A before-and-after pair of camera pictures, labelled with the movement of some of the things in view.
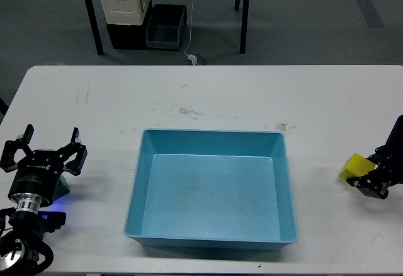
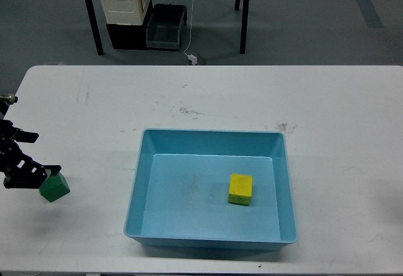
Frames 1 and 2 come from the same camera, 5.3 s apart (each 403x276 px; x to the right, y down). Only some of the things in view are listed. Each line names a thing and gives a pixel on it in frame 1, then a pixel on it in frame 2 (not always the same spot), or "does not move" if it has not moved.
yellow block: x=355 y=166 -> x=240 y=189
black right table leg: x=245 y=13 does not move
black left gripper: x=34 y=183 -> x=21 y=171
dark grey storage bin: x=163 y=29 does not move
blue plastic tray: x=208 y=189 does not move
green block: x=62 y=189 does not move
